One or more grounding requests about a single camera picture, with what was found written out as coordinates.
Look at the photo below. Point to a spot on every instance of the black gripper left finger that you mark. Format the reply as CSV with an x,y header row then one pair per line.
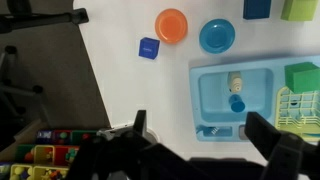
x,y
140,121

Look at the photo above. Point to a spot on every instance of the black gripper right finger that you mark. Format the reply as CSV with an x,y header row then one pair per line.
x,y
266,136

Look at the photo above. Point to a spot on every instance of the blue printed building block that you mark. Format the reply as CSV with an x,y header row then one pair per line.
x,y
149,48

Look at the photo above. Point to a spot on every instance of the light blue toy sink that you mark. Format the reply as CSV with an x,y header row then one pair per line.
x,y
260,70

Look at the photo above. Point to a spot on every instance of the dark blue building block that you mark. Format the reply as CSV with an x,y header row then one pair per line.
x,y
256,8

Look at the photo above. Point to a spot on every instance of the lime green building block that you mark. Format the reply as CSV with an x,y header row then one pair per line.
x,y
299,9

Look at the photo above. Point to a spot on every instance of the yellow toy dish rack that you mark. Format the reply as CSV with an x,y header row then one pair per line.
x,y
296,110

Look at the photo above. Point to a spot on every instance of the small blue toy cup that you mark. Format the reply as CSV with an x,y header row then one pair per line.
x,y
237,104

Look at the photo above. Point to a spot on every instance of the colourful toy storage bins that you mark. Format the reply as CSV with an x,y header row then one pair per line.
x,y
46,155

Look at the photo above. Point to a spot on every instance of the orange toy plate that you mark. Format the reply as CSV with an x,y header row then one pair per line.
x,y
171,26

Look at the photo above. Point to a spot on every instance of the blue toy plate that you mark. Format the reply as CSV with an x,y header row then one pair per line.
x,y
217,36

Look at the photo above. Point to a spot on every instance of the brown cardboard box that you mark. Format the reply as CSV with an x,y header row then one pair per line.
x,y
23,136

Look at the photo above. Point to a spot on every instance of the black tripod stand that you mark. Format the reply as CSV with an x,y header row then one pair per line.
x,y
40,18

